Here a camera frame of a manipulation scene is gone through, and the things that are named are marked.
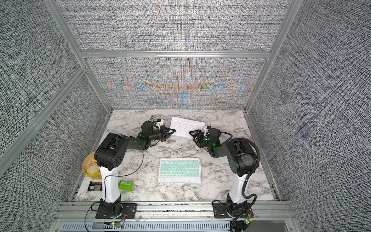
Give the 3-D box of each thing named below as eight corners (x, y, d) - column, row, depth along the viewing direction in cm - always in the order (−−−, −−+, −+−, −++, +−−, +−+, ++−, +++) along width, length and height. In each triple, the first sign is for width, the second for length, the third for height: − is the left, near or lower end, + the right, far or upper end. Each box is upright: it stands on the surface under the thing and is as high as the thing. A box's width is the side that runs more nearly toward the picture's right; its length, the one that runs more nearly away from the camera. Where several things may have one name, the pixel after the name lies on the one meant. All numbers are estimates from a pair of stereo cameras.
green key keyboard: (157, 182, 85) (156, 181, 82) (160, 160, 94) (159, 157, 91) (201, 182, 85) (201, 181, 82) (199, 160, 94) (200, 157, 91)
